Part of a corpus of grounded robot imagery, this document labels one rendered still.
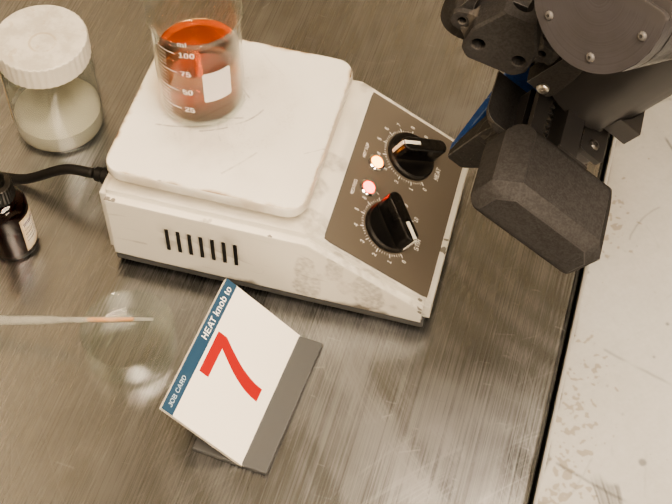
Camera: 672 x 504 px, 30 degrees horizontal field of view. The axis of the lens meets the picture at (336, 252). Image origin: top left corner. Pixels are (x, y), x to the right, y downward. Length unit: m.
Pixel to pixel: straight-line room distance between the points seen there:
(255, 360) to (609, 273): 0.23
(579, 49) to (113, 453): 0.38
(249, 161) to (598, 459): 0.26
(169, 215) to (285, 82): 0.11
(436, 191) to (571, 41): 0.32
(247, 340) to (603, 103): 0.27
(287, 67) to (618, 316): 0.25
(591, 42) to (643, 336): 0.35
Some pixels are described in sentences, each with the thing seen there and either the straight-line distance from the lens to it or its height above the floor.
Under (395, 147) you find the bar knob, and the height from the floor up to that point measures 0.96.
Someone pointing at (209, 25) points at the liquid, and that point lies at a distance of 0.73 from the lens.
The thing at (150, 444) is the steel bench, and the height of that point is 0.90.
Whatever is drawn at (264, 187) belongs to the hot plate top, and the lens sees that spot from 0.70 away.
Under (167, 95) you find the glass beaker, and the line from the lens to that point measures 0.72.
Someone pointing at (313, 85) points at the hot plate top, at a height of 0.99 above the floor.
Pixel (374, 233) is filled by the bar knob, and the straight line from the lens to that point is 0.72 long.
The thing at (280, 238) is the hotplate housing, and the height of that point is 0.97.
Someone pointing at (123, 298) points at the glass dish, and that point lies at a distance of 0.76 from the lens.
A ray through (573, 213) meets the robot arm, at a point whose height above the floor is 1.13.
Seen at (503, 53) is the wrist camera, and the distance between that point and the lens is 0.52.
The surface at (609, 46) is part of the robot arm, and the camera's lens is 0.45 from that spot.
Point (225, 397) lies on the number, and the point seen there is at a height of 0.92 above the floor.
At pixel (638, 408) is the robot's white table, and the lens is 0.75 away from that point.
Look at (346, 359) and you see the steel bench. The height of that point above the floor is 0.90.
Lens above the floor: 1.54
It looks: 55 degrees down
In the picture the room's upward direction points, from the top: 1 degrees clockwise
